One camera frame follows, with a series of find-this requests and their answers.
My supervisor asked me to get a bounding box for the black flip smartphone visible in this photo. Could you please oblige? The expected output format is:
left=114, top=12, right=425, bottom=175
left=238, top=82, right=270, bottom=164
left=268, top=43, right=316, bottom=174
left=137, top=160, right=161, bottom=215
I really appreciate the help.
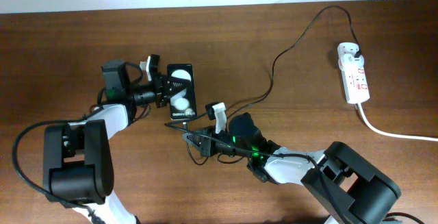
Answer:
left=167, top=64, right=197, bottom=121

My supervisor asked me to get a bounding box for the black charging cable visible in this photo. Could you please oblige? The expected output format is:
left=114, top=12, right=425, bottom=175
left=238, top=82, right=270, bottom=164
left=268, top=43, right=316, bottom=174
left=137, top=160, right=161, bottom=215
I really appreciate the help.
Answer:
left=164, top=5, right=362, bottom=127

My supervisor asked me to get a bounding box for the white power strip cord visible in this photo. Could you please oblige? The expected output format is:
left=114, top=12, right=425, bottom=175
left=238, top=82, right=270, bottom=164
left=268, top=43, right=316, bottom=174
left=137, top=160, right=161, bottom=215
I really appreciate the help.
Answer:
left=356, top=102, right=438, bottom=142

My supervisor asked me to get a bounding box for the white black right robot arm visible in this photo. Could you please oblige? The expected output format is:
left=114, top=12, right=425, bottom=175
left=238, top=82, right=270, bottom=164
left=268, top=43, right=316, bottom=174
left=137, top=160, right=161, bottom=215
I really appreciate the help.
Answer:
left=183, top=112, right=401, bottom=223

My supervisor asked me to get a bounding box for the white power strip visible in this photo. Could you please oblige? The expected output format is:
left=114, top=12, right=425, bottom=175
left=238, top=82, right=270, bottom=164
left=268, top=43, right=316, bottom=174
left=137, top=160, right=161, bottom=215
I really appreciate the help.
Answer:
left=337, top=42, right=371, bottom=105

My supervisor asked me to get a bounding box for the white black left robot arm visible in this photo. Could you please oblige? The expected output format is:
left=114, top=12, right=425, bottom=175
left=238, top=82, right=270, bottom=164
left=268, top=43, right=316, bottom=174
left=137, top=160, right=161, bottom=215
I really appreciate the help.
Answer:
left=43, top=54, right=196, bottom=223

